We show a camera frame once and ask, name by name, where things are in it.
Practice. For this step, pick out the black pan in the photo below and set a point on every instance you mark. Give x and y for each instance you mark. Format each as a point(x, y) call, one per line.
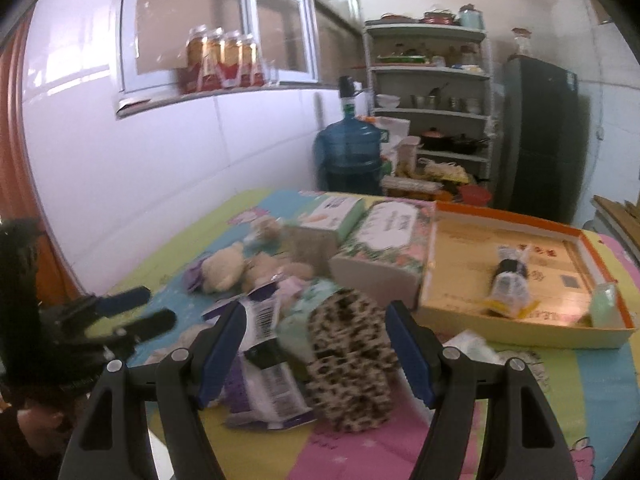
point(465, 144)

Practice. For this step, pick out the pack of orange jars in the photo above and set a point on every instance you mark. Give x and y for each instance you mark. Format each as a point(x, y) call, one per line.
point(412, 186)

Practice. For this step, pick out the purple and white packet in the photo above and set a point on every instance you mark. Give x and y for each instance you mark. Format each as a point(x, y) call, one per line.
point(265, 385)

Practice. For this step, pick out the pink cup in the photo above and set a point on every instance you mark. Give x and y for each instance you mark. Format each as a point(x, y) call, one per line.
point(407, 152)

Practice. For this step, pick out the floral tissue box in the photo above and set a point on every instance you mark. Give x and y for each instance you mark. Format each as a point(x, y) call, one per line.
point(385, 245)

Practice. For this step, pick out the red lidded black pot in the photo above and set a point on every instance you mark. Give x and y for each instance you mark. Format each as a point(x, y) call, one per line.
point(434, 137)

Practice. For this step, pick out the wooden counter board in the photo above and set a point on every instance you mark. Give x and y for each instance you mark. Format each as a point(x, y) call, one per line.
point(617, 220)

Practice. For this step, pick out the dark refrigerator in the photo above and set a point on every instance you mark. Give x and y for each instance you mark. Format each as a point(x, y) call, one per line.
point(542, 140)

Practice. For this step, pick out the blue water jug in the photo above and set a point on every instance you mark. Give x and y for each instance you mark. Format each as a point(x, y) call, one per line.
point(350, 150)

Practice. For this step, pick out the red plastic bowl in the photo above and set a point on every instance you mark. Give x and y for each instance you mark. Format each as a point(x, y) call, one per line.
point(476, 194)

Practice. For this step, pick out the black snack in clear wrapper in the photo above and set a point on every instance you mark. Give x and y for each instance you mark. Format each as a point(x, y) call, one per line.
point(510, 285)

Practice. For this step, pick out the egg tray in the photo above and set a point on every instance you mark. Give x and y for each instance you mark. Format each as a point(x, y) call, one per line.
point(445, 170)

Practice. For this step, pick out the red enamel pot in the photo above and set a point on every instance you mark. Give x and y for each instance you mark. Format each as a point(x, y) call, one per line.
point(440, 16)

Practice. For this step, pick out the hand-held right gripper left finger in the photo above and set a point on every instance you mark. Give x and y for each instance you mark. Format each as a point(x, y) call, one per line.
point(222, 355)

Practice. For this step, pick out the teal enamel pot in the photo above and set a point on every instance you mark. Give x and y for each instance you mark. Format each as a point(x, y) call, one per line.
point(471, 17)

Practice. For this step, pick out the leopard print plush slipper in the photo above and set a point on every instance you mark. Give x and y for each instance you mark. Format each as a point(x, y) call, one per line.
point(350, 360)

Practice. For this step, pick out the small green packet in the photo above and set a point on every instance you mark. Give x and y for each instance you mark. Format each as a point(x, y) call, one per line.
point(604, 305)

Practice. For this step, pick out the small beige plush toy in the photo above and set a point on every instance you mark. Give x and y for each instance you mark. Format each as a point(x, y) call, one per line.
point(267, 230)

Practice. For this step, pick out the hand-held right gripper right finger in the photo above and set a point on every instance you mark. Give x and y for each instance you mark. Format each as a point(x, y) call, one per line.
point(412, 355)

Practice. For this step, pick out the sliding window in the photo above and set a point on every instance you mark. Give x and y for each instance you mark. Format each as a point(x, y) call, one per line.
point(210, 10)

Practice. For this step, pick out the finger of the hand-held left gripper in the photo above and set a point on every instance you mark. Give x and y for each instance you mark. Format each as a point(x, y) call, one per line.
point(150, 324)
point(122, 300)

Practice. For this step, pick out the white metal shelf rack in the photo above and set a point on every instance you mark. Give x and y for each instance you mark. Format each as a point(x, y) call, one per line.
point(430, 100)

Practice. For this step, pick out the orange rimmed cardboard box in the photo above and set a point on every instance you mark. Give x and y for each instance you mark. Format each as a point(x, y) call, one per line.
point(555, 270)

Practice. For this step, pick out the green tissue box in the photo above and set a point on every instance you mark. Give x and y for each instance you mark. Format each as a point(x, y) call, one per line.
point(325, 220)

